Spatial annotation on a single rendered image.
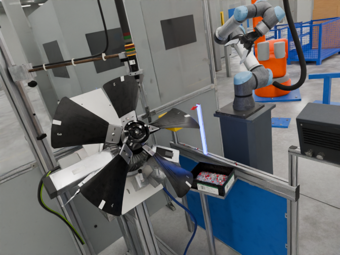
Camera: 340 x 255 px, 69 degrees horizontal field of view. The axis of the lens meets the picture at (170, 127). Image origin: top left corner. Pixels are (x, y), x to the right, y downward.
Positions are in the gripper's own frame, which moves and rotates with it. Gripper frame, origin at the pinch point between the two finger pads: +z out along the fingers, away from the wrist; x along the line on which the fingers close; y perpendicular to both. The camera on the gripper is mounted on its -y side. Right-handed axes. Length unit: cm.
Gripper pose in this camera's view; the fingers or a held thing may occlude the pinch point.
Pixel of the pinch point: (231, 55)
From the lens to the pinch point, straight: 161.8
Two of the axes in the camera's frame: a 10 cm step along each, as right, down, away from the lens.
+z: -6.8, 5.9, 4.4
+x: -5.9, -7.9, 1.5
